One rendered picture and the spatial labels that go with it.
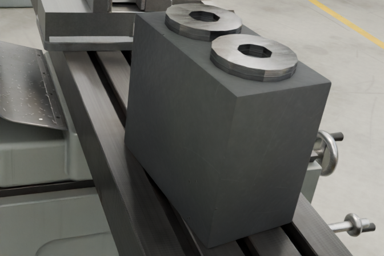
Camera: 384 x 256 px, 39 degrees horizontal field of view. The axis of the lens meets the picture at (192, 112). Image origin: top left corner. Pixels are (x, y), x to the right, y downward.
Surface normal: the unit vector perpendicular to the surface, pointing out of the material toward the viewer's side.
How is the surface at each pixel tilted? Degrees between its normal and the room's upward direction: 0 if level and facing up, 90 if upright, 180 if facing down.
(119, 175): 0
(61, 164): 90
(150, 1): 90
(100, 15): 90
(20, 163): 90
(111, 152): 0
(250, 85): 0
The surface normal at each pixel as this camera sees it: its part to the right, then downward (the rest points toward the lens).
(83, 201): 0.35, 0.50
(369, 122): 0.14, -0.87
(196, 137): -0.86, 0.14
